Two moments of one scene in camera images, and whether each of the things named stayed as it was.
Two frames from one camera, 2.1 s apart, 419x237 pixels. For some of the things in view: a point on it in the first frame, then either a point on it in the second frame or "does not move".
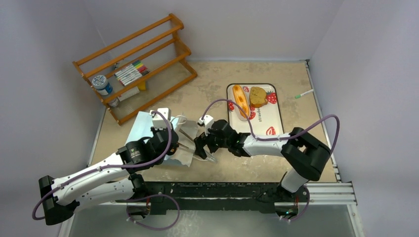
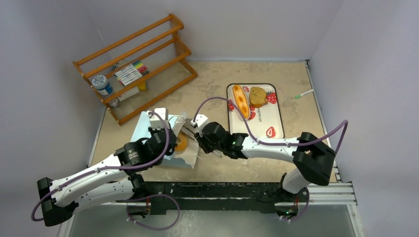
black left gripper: (155, 130) does not move
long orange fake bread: (241, 100) does not move
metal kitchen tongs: (187, 135) -> (191, 134)
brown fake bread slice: (257, 97) does not move
